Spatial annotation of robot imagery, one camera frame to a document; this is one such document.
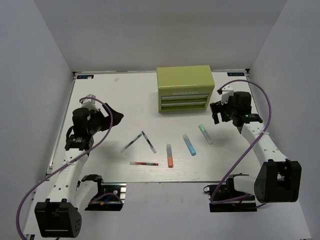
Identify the left blue corner label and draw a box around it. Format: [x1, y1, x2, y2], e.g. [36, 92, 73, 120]
[76, 74, 94, 80]

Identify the orange highlighter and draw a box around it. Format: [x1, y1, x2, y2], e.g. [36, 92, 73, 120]
[166, 144, 174, 168]

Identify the right blue corner label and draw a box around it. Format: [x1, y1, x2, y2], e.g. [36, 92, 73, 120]
[227, 72, 245, 77]

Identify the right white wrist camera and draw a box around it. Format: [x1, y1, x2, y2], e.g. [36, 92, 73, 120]
[217, 84, 234, 105]

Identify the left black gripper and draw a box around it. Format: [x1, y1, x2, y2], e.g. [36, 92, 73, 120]
[87, 103, 124, 135]

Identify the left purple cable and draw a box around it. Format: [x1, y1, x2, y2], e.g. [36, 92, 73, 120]
[15, 97, 116, 240]

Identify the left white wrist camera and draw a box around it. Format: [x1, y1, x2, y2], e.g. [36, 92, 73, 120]
[79, 94, 98, 111]

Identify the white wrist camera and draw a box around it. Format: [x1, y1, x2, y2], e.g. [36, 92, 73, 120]
[217, 84, 234, 105]
[79, 94, 98, 111]

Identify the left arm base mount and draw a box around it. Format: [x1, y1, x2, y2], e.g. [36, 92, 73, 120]
[77, 174, 127, 212]

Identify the blue highlighter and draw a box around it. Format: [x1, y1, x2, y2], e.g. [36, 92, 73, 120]
[182, 134, 196, 156]

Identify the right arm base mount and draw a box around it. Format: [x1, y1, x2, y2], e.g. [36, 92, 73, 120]
[203, 173, 257, 213]

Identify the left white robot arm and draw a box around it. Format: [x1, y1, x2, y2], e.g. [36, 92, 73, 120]
[34, 100, 124, 238]

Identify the green highlighter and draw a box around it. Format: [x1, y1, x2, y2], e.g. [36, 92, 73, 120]
[198, 124, 213, 145]

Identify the blue corner label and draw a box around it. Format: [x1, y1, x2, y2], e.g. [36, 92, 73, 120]
[227, 72, 245, 77]
[76, 74, 94, 80]

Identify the red pen refill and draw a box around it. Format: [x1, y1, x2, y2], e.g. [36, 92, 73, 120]
[129, 161, 159, 166]

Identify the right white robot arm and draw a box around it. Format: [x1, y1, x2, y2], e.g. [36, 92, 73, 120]
[210, 88, 302, 203]

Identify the purple pen refill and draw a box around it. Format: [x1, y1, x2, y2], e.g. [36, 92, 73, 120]
[141, 131, 157, 154]

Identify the green metal drawer chest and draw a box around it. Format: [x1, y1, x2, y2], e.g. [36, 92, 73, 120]
[156, 65, 215, 112]

